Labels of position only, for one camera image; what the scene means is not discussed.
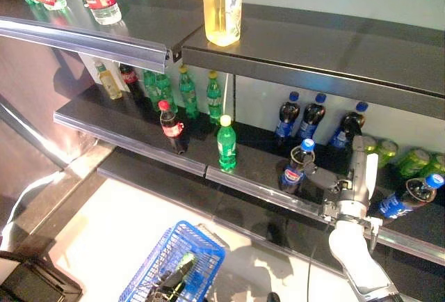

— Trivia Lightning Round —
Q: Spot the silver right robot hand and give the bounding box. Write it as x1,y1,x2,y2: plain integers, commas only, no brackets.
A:
305,134,380,220

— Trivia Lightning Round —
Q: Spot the dark left robot hand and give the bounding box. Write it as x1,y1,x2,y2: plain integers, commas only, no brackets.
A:
149,258,196,302

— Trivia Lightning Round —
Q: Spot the blue plastic shopping basket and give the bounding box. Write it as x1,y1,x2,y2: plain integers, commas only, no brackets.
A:
118,220,227,302

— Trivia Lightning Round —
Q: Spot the pepsi bottle blue cap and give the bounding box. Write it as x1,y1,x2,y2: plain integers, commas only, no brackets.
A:
273,90,301,147
327,101,369,150
296,93,327,142
376,173,445,220
279,138,316,196

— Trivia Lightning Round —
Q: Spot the green drink can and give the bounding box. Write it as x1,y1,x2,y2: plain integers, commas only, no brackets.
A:
397,148,431,178
378,139,400,168
361,134,378,154
421,153,445,178

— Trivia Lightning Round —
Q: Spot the black bottom shelf board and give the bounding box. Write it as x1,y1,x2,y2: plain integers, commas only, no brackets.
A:
97,148,445,302

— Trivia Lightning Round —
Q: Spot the black flat box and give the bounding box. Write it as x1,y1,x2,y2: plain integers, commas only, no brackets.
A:
0,250,83,302

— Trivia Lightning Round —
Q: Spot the green sprite bottle yellow cap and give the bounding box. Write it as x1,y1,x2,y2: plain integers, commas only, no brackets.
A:
206,70,224,126
216,114,238,173
177,65,200,120

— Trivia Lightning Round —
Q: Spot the coke bottle red cap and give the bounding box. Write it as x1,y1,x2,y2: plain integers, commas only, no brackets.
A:
118,63,144,102
157,100,189,156

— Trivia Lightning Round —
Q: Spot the small yellow tea bottle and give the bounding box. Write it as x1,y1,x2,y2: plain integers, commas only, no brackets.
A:
94,61,124,101

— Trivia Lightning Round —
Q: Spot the large yellow tea bottle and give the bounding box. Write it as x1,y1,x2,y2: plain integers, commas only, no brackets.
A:
200,0,245,47

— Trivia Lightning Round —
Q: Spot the thin black cable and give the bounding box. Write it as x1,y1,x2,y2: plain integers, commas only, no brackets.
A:
306,242,318,302

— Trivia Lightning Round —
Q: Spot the black shelf board clear rail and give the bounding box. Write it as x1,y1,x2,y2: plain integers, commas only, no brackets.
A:
53,82,210,178
204,120,445,267
0,0,205,74

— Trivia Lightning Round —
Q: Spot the black shelf board without rail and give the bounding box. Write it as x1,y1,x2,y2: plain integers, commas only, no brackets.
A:
181,2,445,121

